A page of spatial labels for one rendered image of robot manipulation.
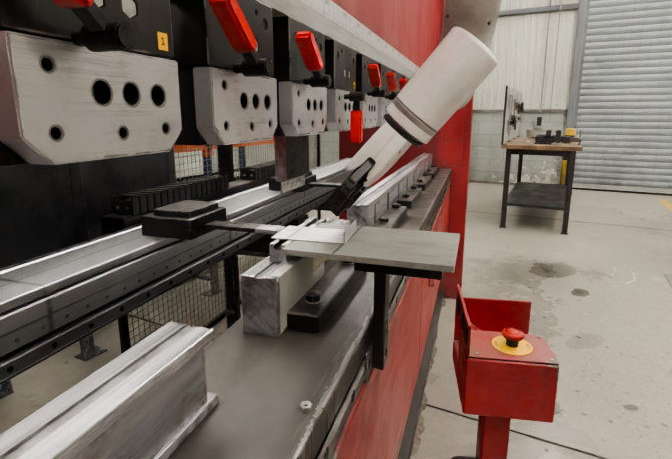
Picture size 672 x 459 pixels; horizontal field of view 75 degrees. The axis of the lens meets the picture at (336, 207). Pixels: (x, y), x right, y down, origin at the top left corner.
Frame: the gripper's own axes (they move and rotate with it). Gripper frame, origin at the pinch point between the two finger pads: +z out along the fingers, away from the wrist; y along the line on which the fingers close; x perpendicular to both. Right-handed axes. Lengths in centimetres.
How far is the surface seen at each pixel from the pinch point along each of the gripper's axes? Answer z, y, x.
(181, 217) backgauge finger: 22.3, 4.3, -19.8
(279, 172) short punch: 2.1, 5.4, -10.1
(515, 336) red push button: 0.6, -10.9, 39.6
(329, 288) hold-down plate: 13.8, 0.5, 8.6
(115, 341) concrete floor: 184, -100, -54
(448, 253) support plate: -6.5, 3.7, 18.0
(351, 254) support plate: 2.4, 8.8, 7.4
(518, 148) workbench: -24, -419, 59
